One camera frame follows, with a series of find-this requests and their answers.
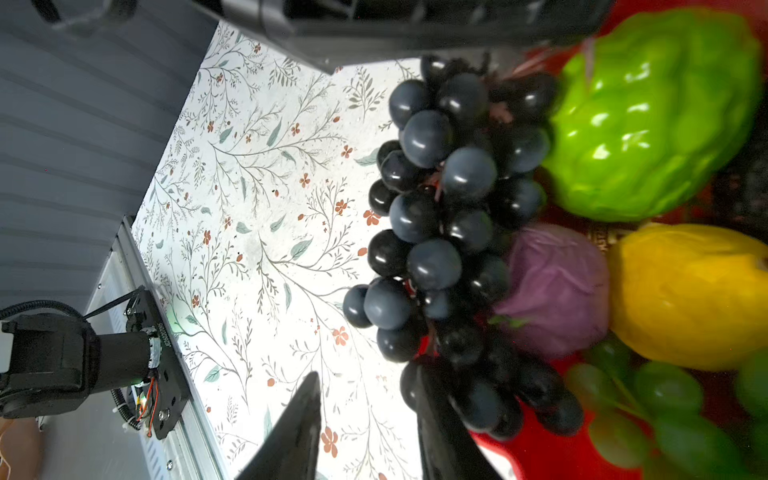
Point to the yellow fake pear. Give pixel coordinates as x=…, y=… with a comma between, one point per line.
x=690, y=295

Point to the green fake custard apple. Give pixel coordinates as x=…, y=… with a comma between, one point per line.
x=667, y=99

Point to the aluminium front rail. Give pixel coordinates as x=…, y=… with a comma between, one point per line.
x=176, y=440

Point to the black fake grape bunch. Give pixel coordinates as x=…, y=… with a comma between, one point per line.
x=457, y=187

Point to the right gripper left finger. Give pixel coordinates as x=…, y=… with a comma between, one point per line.
x=291, y=450

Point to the purple fake fruit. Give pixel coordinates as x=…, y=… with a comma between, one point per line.
x=559, y=289

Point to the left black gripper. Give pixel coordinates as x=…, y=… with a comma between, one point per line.
x=330, y=34

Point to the dark fake avocado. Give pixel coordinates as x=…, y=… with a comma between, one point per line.
x=739, y=191

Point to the red flower-shaped fruit bowl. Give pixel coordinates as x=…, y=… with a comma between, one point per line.
x=539, y=454

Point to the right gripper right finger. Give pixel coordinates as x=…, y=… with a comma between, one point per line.
x=447, y=450

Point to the green fake grape bunch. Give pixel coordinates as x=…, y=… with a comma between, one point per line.
x=648, y=416

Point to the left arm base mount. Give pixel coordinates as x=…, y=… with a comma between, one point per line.
x=171, y=392

